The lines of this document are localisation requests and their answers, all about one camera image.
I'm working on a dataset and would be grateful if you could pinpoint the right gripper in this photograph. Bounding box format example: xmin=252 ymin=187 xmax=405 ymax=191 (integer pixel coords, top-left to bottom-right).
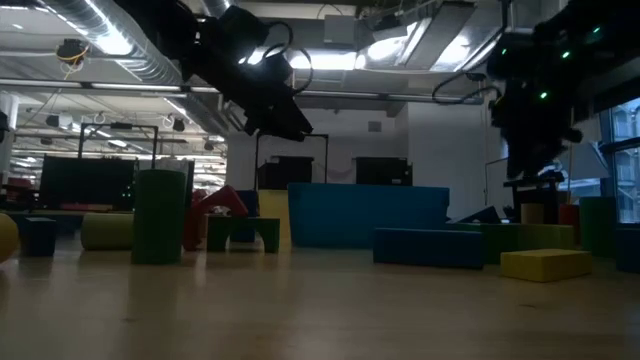
xmin=491 ymin=84 xmax=584 ymax=180

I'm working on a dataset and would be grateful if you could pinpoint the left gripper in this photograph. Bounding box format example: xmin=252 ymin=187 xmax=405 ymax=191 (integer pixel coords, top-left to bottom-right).
xmin=180 ymin=29 xmax=314 ymax=142

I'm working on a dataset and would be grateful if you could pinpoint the yellow cylinder block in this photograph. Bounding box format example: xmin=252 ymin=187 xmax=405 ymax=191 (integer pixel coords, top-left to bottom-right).
xmin=520 ymin=202 xmax=546 ymax=226
xmin=0 ymin=212 xmax=21 ymax=265

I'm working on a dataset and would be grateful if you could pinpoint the blue rectangular block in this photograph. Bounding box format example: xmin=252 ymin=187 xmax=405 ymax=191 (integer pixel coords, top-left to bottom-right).
xmin=457 ymin=205 xmax=503 ymax=225
xmin=372 ymin=227 xmax=484 ymax=271
xmin=21 ymin=216 xmax=58 ymax=258
xmin=615 ymin=227 xmax=640 ymax=274
xmin=233 ymin=189 xmax=260 ymax=244

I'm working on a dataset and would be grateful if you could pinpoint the red cylinder block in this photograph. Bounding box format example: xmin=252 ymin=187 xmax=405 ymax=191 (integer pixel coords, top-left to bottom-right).
xmin=558 ymin=203 xmax=582 ymax=246

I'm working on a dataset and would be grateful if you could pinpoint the light green arch block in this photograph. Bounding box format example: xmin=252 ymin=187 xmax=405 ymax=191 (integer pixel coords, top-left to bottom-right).
xmin=517 ymin=223 xmax=576 ymax=252

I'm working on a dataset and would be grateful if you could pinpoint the green rectangular block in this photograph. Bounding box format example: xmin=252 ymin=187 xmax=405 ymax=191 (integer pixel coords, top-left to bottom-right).
xmin=444 ymin=222 xmax=521 ymax=266

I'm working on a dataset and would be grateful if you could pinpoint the yellow rectangular block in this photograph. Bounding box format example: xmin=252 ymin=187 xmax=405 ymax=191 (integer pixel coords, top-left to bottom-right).
xmin=499 ymin=248 xmax=594 ymax=284

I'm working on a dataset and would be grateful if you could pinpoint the dark green arch block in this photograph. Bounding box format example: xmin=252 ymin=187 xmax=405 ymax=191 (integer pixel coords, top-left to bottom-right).
xmin=205 ymin=213 xmax=282 ymax=255

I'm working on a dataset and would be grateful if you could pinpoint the tall dark green cylinder block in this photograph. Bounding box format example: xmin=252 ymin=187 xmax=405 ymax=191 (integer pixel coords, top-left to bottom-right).
xmin=131 ymin=168 xmax=188 ymax=266

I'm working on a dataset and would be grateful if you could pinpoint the light green cylinder block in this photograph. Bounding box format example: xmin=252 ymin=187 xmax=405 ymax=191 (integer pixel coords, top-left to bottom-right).
xmin=80 ymin=212 xmax=135 ymax=252

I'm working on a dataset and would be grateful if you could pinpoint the black desk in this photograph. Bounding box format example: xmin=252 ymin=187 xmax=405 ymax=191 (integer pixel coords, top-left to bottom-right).
xmin=502 ymin=169 xmax=569 ymax=224

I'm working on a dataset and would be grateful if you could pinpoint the whiteboard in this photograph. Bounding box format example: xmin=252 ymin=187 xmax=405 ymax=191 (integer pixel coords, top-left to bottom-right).
xmin=483 ymin=157 xmax=510 ymax=221

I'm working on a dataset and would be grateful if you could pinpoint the ceiling light panel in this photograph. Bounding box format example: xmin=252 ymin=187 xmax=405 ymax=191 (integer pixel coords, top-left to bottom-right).
xmin=288 ymin=49 xmax=359 ymax=72

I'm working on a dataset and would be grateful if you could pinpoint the yellow plastic bin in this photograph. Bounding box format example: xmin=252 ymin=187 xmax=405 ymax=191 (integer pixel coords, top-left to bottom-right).
xmin=257 ymin=188 xmax=294 ymax=251

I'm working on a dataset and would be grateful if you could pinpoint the window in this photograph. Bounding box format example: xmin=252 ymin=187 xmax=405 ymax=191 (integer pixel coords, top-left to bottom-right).
xmin=597 ymin=97 xmax=640 ymax=224

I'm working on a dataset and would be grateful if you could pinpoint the grey ceiling box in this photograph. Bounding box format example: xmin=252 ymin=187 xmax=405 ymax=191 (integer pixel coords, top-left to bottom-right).
xmin=323 ymin=14 xmax=357 ymax=47

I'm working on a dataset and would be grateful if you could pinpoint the white sheet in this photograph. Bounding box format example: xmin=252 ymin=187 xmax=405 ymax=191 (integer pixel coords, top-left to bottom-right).
xmin=149 ymin=156 xmax=195 ymax=174

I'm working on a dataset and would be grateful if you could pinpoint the blue plastic bin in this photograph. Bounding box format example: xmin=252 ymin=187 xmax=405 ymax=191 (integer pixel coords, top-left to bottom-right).
xmin=287 ymin=182 xmax=451 ymax=250

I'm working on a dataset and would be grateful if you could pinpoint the long ceiling pipe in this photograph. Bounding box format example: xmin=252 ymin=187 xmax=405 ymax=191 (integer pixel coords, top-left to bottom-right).
xmin=0 ymin=77 xmax=484 ymax=105

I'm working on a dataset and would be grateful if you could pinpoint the dark screen panel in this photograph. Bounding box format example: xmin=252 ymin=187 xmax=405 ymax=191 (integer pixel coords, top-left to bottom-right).
xmin=38 ymin=154 xmax=137 ymax=211

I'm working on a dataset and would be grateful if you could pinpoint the black frame station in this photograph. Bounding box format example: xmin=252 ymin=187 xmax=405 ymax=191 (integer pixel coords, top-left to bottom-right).
xmin=78 ymin=122 xmax=160 ymax=171
xmin=254 ymin=132 xmax=330 ymax=191

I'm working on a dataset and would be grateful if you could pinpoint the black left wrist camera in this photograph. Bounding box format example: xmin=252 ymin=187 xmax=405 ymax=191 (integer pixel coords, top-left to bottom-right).
xmin=217 ymin=4 xmax=272 ymax=52

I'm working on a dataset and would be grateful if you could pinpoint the silver rectangular ceiling duct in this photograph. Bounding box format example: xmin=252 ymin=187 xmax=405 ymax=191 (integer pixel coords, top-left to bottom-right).
xmin=357 ymin=0 xmax=506 ymax=74

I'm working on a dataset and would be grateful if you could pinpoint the silver spiral ceiling duct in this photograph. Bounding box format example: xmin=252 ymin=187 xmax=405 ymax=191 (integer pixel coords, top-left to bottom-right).
xmin=39 ymin=0 xmax=234 ymax=135

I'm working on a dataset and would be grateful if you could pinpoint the yellow black cable reel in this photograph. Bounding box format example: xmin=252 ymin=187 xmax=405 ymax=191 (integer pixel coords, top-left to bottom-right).
xmin=55 ymin=38 xmax=92 ymax=67

